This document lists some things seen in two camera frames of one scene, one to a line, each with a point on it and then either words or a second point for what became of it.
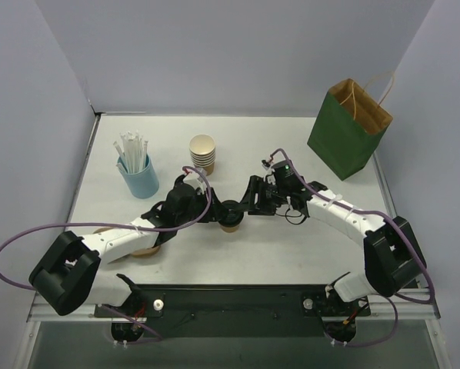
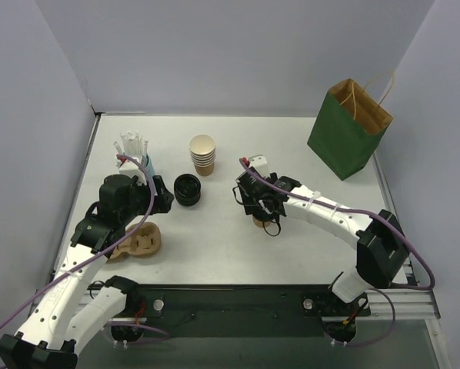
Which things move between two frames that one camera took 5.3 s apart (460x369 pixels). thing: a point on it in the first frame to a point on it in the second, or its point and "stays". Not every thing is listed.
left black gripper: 208,207 to 159,194
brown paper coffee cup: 229,229 to 260,223
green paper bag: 349,124 stays
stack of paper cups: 202,147 stays
